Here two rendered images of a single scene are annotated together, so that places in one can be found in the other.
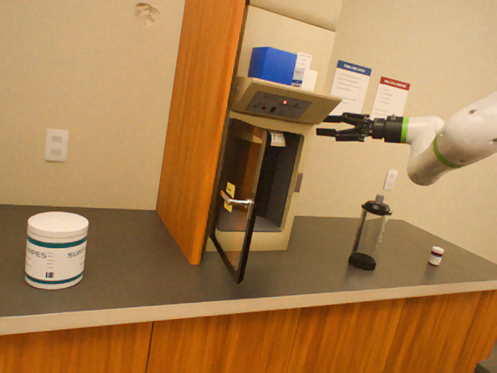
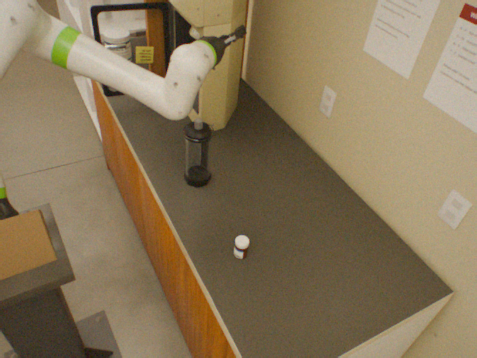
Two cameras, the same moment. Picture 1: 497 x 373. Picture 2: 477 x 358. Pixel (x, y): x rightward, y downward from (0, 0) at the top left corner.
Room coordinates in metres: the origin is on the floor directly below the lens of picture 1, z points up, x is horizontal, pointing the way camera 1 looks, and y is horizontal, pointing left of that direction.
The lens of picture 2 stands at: (1.43, -1.59, 2.00)
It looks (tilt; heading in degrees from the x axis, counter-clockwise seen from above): 43 degrees down; 86
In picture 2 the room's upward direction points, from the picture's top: 6 degrees clockwise
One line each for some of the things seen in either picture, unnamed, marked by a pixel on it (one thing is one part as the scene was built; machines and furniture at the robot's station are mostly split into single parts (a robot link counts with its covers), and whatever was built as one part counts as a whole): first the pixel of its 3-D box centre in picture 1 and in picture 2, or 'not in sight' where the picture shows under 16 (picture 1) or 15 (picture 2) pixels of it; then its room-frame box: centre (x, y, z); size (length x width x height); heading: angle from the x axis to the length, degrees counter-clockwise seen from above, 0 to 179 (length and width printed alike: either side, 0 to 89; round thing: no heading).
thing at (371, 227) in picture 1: (369, 234); (198, 154); (1.36, -0.47, 1.06); 0.11 x 0.11 x 0.21
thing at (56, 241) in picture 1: (56, 249); not in sight; (0.87, 0.43, 1.02); 0.13 x 0.13 x 0.15
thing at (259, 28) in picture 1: (253, 136); (215, 28); (1.39, 0.02, 1.33); 0.32 x 0.25 x 0.77; 118
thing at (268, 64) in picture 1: (271, 66); not in sight; (1.19, 0.00, 1.56); 0.10 x 0.10 x 0.09; 28
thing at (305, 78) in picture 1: (304, 79); not in sight; (1.24, -0.11, 1.54); 0.05 x 0.05 x 0.06; 36
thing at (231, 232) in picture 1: (236, 195); (134, 51); (1.05, 0.03, 1.19); 0.30 x 0.01 x 0.40; 21
